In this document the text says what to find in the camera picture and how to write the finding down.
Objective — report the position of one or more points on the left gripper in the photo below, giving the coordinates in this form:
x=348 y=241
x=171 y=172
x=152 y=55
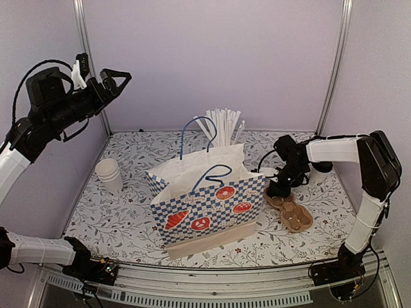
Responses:
x=112 y=91

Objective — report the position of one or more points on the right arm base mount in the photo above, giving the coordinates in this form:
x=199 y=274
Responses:
x=337 y=272

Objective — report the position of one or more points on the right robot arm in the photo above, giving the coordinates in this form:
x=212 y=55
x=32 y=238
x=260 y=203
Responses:
x=380 y=175

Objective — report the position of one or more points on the front aluminium rail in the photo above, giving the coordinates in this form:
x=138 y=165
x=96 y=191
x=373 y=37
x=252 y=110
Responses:
x=276 y=286

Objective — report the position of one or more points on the checkered paper takeout bag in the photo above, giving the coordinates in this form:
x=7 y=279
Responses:
x=204 y=199

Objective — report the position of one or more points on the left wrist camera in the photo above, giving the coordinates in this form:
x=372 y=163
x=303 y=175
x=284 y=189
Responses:
x=79 y=71

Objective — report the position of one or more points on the aluminium frame post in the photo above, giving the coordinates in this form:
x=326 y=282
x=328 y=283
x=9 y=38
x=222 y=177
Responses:
x=81 y=23
x=343 y=33

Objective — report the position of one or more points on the right aluminium frame post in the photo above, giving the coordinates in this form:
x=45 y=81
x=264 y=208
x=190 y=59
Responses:
x=343 y=33

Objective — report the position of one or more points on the bundle of white wrapped straws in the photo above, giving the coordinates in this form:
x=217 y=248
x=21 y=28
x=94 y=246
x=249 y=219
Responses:
x=222 y=127

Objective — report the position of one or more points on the floral table mat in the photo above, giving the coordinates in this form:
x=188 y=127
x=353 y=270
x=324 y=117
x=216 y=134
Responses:
x=122 y=227

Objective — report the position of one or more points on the brown cardboard cup carrier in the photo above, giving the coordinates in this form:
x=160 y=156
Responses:
x=294 y=216

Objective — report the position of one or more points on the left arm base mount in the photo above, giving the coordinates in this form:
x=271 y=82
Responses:
x=93 y=272

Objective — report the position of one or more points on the stack of white paper cups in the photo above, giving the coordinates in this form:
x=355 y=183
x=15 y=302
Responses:
x=109 y=173

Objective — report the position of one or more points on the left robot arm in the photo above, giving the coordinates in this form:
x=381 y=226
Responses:
x=18 y=153

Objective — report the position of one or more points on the black plastic cup lid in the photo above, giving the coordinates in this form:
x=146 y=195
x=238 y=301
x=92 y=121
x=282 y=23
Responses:
x=322 y=167

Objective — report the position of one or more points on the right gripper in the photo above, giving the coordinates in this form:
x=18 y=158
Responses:
x=285 y=192

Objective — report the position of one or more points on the left aluminium frame post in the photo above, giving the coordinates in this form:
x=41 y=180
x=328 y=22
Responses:
x=81 y=23

